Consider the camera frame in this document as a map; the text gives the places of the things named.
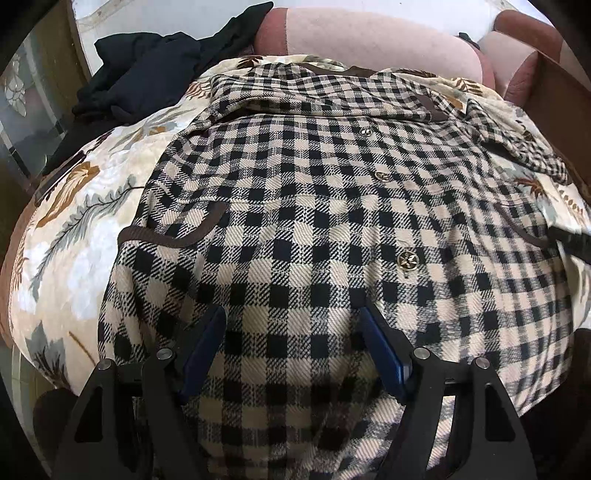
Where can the beige leaf pattern blanket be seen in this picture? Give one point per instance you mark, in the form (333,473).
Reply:
(63,247)

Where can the glass cabinet door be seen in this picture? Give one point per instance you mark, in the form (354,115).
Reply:
(31,126)

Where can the brown wooden bed frame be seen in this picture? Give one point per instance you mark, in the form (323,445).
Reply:
(560,107)

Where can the pink bolster pillow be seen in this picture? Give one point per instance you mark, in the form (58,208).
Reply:
(371,41)

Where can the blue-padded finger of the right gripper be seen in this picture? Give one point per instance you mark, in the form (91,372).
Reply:
(575,244)

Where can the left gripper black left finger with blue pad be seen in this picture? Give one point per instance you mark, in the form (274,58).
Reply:
(128,421)

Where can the black beige checkered jacket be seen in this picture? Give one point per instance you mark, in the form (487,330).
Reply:
(296,196)

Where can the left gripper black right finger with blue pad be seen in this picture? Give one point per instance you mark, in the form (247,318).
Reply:
(458,422)

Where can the black garment pile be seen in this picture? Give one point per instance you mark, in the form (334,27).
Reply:
(143,73)

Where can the small black object on pillow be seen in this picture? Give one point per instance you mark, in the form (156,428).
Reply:
(465,37)

